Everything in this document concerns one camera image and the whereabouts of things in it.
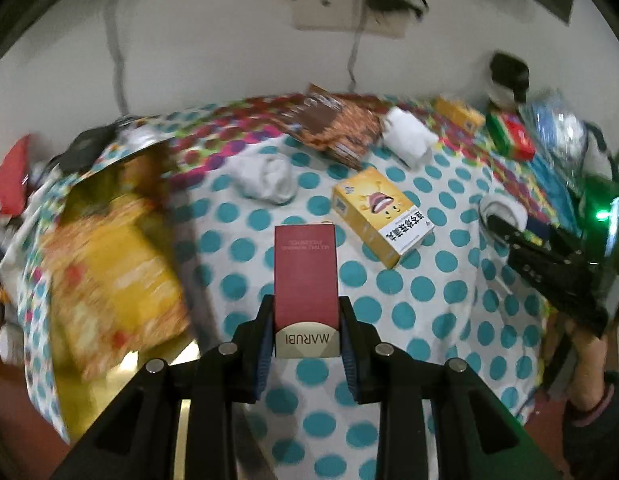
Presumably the nut patterned snack bag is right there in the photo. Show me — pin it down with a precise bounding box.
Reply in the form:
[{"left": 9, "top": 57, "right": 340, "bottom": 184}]
[{"left": 309, "top": 95, "right": 387, "bottom": 171}]

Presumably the golden tin tray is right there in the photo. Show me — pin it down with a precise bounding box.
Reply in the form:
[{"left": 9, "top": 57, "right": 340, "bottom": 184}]
[{"left": 40, "top": 141, "right": 205, "bottom": 441}]

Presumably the white wall socket plate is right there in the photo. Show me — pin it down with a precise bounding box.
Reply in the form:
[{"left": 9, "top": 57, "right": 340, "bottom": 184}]
[{"left": 292, "top": 0, "right": 410, "bottom": 41}]

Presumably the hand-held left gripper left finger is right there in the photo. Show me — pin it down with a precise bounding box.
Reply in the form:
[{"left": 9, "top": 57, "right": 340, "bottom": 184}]
[{"left": 50, "top": 294, "right": 275, "bottom": 480}]

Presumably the polka dot tablecloth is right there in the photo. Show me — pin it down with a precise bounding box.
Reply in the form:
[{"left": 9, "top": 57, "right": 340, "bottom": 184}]
[{"left": 0, "top": 92, "right": 585, "bottom": 480}]

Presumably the long black cable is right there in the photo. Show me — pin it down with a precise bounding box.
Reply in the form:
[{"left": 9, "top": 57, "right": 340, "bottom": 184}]
[{"left": 102, "top": 0, "right": 133, "bottom": 116}]

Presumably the black charger cable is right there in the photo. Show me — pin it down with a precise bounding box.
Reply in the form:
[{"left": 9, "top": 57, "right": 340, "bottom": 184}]
[{"left": 347, "top": 10, "right": 370, "bottom": 93}]

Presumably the small yellow box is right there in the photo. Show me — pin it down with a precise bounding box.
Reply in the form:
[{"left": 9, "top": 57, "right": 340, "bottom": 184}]
[{"left": 433, "top": 96, "right": 486, "bottom": 133}]

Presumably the large yellow cartoon box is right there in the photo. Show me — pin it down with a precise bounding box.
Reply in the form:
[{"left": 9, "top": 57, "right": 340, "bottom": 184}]
[{"left": 332, "top": 167, "right": 436, "bottom": 270}]

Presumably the orange yellow snack bag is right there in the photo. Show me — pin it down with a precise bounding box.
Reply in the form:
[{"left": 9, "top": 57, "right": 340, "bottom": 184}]
[{"left": 40, "top": 160, "right": 190, "bottom": 356}]

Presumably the green and red box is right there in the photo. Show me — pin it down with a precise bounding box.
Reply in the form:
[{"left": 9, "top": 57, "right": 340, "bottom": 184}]
[{"left": 485, "top": 111, "right": 537, "bottom": 162}]

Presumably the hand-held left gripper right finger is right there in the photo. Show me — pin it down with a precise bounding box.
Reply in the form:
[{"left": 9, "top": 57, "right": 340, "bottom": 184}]
[{"left": 338, "top": 296, "right": 560, "bottom": 480}]

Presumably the white towel roll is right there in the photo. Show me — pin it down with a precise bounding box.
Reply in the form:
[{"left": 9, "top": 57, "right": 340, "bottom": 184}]
[{"left": 379, "top": 106, "right": 440, "bottom": 170}]

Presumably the plastic bag of blue items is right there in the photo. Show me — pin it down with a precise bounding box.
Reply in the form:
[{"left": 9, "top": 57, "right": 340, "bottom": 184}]
[{"left": 519, "top": 91, "right": 597, "bottom": 196}]

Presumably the red box with beige cap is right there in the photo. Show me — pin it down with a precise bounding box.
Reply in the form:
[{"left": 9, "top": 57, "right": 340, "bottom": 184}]
[{"left": 274, "top": 225, "right": 341, "bottom": 359}]

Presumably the black set-top box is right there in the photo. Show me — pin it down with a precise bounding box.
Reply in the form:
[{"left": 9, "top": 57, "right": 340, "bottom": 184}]
[{"left": 57, "top": 127, "right": 115, "bottom": 173}]

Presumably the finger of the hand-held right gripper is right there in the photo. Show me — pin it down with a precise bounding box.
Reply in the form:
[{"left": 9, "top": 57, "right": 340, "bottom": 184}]
[
  {"left": 507, "top": 246, "right": 611, "bottom": 335},
  {"left": 484, "top": 214, "right": 583, "bottom": 267}
]

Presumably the white fabric roll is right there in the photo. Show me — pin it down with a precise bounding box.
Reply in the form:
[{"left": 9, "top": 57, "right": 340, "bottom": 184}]
[{"left": 478, "top": 195, "right": 529, "bottom": 233}]

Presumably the blue cloth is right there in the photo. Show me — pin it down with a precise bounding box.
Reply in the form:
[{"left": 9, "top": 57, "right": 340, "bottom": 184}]
[{"left": 532, "top": 155, "right": 585, "bottom": 236}]

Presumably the red plastic bag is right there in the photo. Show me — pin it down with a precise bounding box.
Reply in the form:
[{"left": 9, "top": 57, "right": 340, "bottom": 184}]
[{"left": 0, "top": 135, "right": 33, "bottom": 216}]

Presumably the white rolled sock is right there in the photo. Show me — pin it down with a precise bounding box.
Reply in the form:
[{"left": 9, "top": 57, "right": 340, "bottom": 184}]
[{"left": 231, "top": 154, "right": 296, "bottom": 206}]

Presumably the black clamp stand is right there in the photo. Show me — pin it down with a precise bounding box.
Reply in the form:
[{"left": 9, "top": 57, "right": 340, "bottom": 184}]
[{"left": 487, "top": 51, "right": 533, "bottom": 103}]

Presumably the person's right forearm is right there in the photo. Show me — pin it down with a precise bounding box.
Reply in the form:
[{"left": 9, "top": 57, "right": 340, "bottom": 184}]
[{"left": 562, "top": 330, "right": 619, "bottom": 480}]

